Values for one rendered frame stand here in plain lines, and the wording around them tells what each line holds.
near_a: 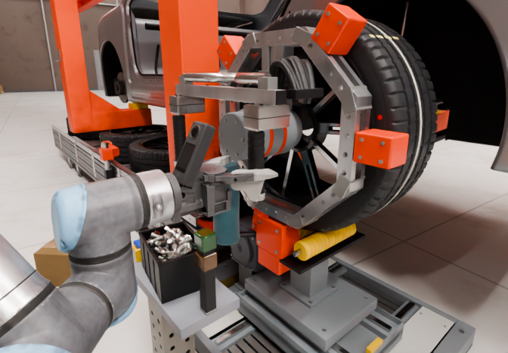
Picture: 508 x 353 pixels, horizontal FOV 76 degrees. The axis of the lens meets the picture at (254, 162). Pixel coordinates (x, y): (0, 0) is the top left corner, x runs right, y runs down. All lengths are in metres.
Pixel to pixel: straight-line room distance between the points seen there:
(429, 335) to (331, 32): 1.14
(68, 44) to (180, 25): 1.93
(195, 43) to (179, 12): 0.11
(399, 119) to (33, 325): 0.75
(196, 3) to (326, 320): 1.16
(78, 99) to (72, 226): 2.60
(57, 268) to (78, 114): 1.53
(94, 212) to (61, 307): 0.12
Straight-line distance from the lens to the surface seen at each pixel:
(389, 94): 0.82
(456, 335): 1.54
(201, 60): 1.25
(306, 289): 1.26
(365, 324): 1.33
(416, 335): 1.48
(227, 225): 1.04
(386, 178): 0.85
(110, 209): 0.51
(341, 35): 0.80
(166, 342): 1.13
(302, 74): 0.72
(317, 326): 1.19
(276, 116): 0.67
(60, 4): 3.10
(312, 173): 1.00
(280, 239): 1.01
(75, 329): 0.48
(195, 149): 0.56
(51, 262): 1.90
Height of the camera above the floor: 1.01
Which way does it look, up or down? 16 degrees down
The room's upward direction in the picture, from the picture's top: straight up
